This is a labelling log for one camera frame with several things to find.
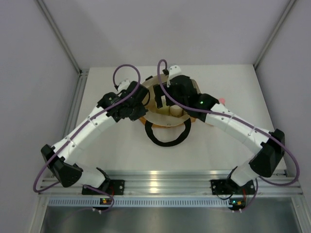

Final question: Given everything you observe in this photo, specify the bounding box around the tan canvas tote bag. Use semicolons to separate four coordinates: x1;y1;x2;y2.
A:
139;76;196;147

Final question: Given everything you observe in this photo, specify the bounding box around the orange bottle pink cap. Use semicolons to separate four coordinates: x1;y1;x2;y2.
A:
208;97;227;128

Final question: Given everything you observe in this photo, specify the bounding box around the green pump bottle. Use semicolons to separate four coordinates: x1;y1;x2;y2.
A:
157;105;170;116

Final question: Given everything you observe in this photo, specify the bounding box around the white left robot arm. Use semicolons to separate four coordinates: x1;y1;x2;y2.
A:
41;80;149;194

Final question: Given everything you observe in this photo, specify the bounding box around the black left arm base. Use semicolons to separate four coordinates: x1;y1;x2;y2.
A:
82;180;125;196

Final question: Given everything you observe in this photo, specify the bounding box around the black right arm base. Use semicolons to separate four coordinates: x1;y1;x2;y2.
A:
210;179;255;196

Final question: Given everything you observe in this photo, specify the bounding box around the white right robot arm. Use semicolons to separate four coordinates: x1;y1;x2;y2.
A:
152;75;285;193

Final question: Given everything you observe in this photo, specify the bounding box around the cream cylindrical bottle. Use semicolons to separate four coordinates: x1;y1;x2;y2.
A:
170;105;183;117

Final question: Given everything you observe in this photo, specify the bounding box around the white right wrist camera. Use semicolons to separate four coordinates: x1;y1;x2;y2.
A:
167;65;182;87

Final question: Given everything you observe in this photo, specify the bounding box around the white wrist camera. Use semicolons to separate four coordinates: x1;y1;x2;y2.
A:
167;65;182;87
117;79;131;92

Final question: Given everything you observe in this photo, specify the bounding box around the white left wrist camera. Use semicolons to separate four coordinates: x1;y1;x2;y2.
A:
117;79;131;92

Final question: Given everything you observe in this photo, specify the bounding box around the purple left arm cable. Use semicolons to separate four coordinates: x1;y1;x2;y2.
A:
33;64;146;214

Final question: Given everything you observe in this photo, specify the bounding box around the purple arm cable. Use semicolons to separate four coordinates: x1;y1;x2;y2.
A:
157;59;300;213
33;64;146;214

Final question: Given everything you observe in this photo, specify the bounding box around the aluminium frame rail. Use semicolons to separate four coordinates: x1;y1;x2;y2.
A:
37;169;304;198

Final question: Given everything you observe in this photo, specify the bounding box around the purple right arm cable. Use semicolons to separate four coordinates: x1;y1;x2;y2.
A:
157;59;300;213

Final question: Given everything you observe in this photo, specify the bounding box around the perforated cable duct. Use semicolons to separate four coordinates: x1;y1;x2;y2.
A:
48;197;242;208

